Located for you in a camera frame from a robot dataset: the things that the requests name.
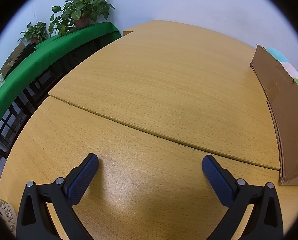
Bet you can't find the leaf print paper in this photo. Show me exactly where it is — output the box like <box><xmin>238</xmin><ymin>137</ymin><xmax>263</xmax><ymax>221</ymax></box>
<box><xmin>0</xmin><ymin>196</ymin><xmax>17</xmax><ymax>238</ymax></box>

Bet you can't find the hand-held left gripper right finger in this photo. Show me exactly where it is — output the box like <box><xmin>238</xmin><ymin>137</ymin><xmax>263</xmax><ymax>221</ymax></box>
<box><xmin>201</xmin><ymin>154</ymin><xmax>284</xmax><ymax>240</ymax></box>

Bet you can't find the large potted green plant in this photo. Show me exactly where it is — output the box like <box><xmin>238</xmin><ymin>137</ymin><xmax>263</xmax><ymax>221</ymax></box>
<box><xmin>49</xmin><ymin>0</ymin><xmax>115</xmax><ymax>37</ymax></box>

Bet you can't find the brown cardboard box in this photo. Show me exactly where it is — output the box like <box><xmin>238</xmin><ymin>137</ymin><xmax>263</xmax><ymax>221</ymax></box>
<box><xmin>250</xmin><ymin>44</ymin><xmax>298</xmax><ymax>186</ymax></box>

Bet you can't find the black chair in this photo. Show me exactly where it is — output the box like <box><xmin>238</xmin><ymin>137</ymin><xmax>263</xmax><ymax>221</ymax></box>
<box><xmin>21</xmin><ymin>67</ymin><xmax>64</xmax><ymax>108</ymax></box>
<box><xmin>71</xmin><ymin>39</ymin><xmax>107</xmax><ymax>63</ymax></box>
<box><xmin>0</xmin><ymin>102</ymin><xmax>30</xmax><ymax>159</ymax></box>

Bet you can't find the small potted green plant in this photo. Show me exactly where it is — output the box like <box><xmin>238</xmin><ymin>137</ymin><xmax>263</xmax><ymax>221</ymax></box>
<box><xmin>18</xmin><ymin>22</ymin><xmax>49</xmax><ymax>44</ymax></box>

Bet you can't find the flat cardboard box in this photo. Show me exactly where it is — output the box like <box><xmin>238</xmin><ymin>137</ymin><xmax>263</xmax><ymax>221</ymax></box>
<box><xmin>0</xmin><ymin>41</ymin><xmax>27</xmax><ymax>79</ymax></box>

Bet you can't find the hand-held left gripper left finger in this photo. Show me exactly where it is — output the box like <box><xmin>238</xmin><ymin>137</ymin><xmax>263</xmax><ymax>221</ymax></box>
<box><xmin>16</xmin><ymin>153</ymin><xmax>99</xmax><ymax>240</ymax></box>

